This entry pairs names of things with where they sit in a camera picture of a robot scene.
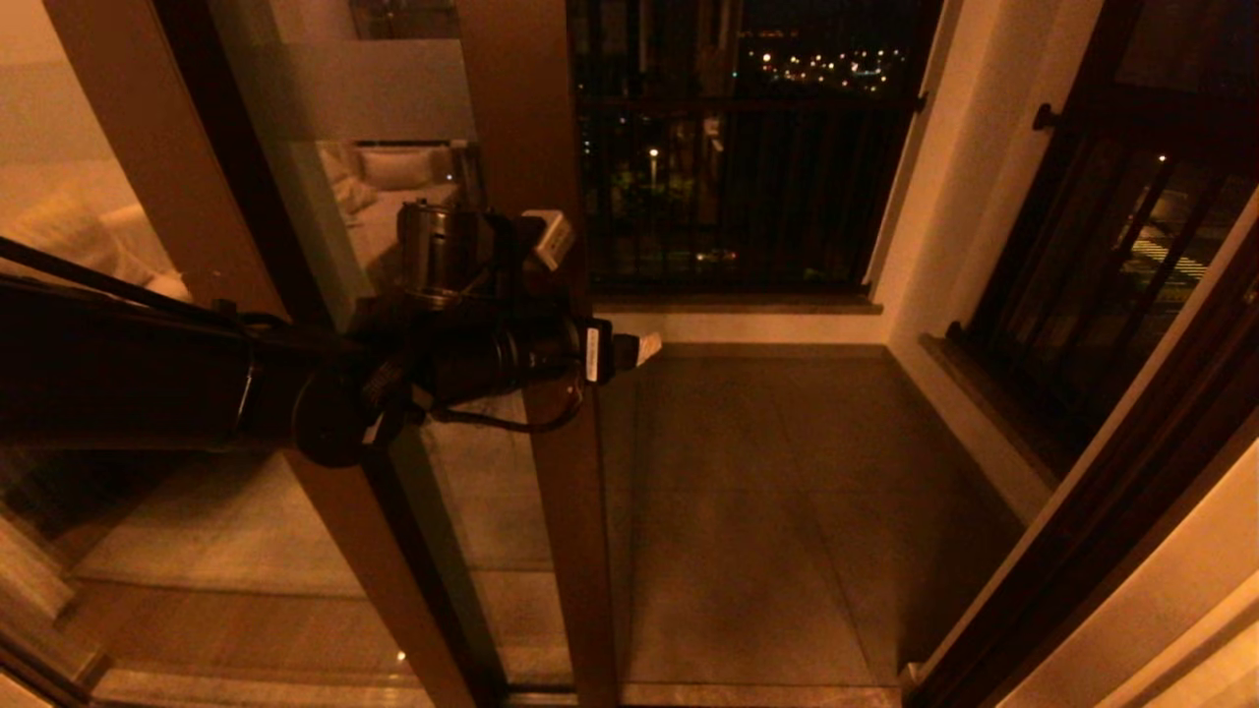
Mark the brown framed fixed glass panel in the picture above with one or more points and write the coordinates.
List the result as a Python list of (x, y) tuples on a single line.
[(148, 147)]

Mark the brown framed sliding glass door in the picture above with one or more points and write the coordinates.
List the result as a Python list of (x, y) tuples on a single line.
[(521, 98)]

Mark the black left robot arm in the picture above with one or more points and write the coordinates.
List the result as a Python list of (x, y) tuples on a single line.
[(128, 374)]

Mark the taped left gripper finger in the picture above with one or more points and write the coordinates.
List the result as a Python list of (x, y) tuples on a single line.
[(647, 347)]

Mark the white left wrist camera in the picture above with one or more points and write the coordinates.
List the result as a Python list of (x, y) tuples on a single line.
[(553, 238)]

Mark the dark brown door jamb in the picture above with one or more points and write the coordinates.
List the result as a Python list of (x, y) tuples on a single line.
[(1131, 511)]

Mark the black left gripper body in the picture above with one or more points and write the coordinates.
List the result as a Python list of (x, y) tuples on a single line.
[(580, 354)]

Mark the dark metal floor track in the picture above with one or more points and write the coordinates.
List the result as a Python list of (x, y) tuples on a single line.
[(767, 696)]

